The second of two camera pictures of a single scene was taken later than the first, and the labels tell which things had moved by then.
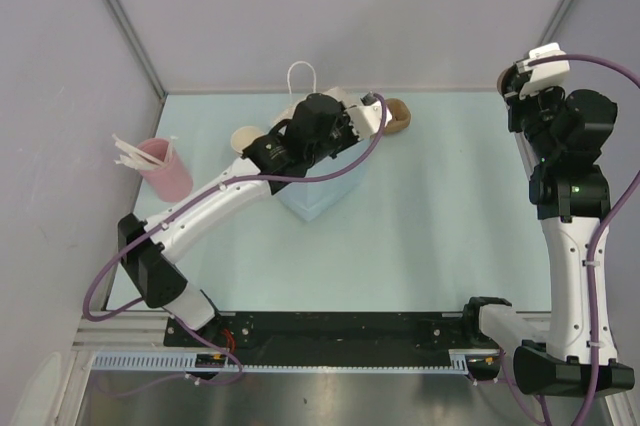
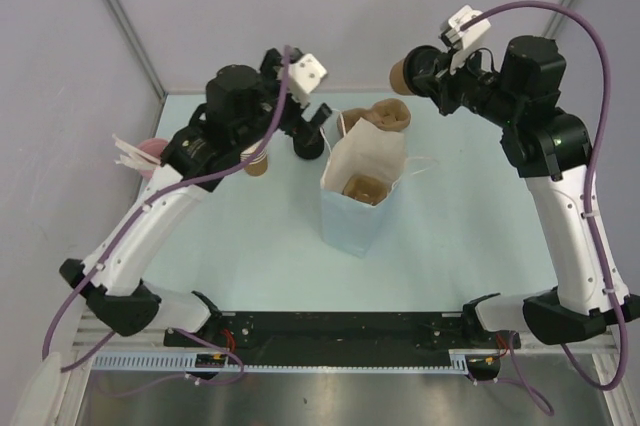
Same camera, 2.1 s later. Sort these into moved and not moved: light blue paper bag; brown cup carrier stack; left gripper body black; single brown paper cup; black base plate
Moved: left gripper body black; light blue paper bag; single brown paper cup
Not moved: brown cup carrier stack; black base plate
